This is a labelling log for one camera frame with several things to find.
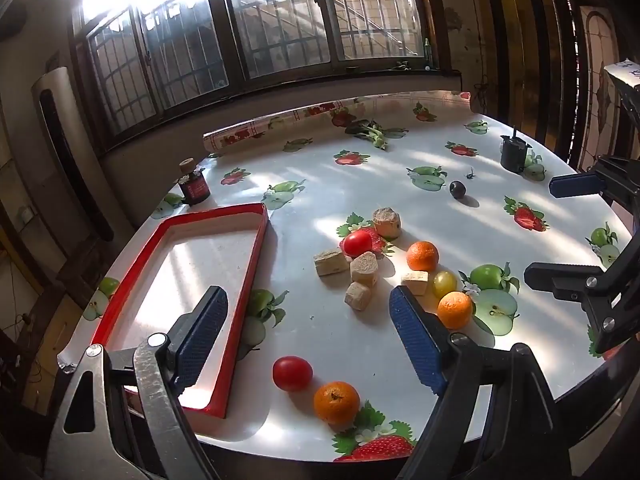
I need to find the fruit print tablecloth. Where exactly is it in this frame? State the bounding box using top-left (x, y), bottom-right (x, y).
top-left (57, 91), bottom-right (636, 463)

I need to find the dark bottle with cork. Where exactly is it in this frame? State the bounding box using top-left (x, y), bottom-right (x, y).
top-left (177, 158), bottom-right (209, 206)

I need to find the dark wooden chair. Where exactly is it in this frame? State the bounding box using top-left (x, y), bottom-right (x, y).
top-left (0, 190), bottom-right (133, 346)

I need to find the round beige stalk piece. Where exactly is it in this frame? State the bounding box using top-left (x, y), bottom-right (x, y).
top-left (372, 207), bottom-right (402, 240)

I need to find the patterned glass door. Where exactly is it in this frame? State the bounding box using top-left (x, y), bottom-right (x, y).
top-left (562, 0), bottom-right (640, 173)

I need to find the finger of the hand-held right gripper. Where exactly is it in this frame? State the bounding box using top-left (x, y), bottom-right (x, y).
top-left (549, 172), bottom-right (608, 199)
top-left (524, 261), bottom-right (609, 306)

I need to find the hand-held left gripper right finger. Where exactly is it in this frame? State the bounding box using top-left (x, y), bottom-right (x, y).
top-left (389, 285), bottom-right (571, 480)

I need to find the red rimmed white tray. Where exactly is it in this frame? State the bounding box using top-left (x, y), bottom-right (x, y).
top-left (89, 202), bottom-right (269, 419)

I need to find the orange tangerine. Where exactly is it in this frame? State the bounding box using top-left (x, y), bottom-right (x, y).
top-left (437, 291), bottom-right (474, 330)
top-left (313, 381), bottom-right (361, 425)
top-left (405, 240), bottom-right (440, 273)

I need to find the yellow-green grape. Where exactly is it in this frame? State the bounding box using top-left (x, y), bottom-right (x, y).
top-left (432, 270), bottom-right (459, 299)

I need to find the dark framed barred window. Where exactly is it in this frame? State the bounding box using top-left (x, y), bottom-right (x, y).
top-left (70, 0), bottom-right (453, 148)

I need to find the rectangular beige stalk piece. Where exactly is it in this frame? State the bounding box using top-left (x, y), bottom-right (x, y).
top-left (313, 248), bottom-right (352, 277)

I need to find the green leafy vegetable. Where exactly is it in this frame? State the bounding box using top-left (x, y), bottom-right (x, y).
top-left (345, 119), bottom-right (389, 151)

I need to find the red tomato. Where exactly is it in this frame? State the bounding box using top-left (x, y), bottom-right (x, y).
top-left (272, 355), bottom-right (314, 392)
top-left (342, 230), bottom-right (374, 257)

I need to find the small black container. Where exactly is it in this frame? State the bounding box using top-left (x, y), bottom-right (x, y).
top-left (500, 126), bottom-right (529, 173)

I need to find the small beige stalk piece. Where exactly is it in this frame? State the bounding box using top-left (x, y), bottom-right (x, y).
top-left (401, 270), bottom-right (430, 296)

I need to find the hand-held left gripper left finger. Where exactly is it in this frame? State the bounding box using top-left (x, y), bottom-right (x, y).
top-left (45, 285), bottom-right (229, 480)

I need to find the white standing air conditioner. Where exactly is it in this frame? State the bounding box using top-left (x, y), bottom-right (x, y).
top-left (31, 66), bottom-right (143, 243)

